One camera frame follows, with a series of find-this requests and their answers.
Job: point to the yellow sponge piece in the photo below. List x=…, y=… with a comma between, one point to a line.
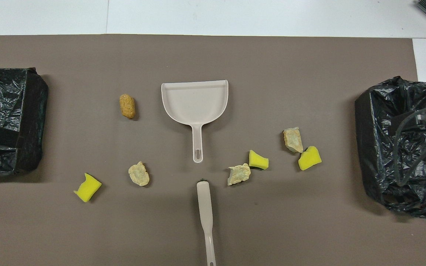
x=87, y=187
x=310, y=159
x=258, y=160

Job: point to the brown bread roll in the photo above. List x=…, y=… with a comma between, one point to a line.
x=127, y=106

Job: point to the pale beige rock chunk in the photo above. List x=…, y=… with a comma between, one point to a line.
x=293, y=140
x=138, y=174
x=239, y=174

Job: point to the beige plastic dustpan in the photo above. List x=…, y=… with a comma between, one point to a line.
x=194, y=103

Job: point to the rectangular bin with black bag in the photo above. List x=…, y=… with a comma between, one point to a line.
x=31, y=111

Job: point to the bin with crumpled black bag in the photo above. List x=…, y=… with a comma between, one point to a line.
x=375, y=155

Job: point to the brown paper table mat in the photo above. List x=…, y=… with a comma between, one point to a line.
x=290, y=229

